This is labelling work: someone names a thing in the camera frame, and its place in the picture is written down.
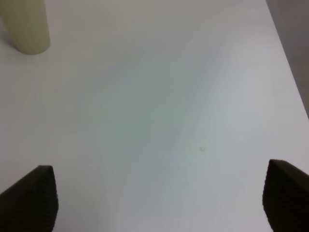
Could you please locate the pale green plastic cup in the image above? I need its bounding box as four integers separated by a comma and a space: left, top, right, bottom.
0, 0, 51, 55

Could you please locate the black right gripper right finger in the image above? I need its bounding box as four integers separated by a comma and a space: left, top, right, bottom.
262, 159, 309, 232

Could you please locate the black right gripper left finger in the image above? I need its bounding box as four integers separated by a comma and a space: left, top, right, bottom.
0, 165, 59, 232

